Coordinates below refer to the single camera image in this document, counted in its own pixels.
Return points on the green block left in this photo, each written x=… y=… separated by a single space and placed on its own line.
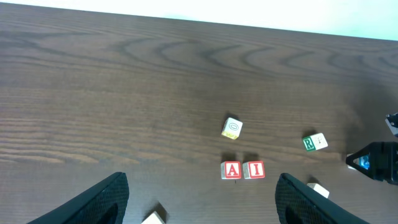
x=153 y=218

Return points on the red letter I block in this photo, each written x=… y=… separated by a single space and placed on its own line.
x=254 y=170

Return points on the red letter A block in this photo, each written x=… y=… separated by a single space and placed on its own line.
x=230 y=170

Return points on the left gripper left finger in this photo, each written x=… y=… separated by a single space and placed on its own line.
x=103 y=203

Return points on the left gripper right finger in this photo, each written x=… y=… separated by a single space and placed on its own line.
x=298 y=203

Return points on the yellow-edged wooden block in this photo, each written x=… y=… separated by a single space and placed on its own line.
x=232 y=128

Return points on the green block centre right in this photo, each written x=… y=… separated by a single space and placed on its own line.
x=318 y=188

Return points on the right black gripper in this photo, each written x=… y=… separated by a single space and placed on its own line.
x=382 y=156

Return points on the green picture block upper right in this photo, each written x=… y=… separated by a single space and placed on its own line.
x=315 y=142

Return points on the blue number 2 block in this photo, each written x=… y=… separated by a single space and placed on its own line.
x=362 y=161

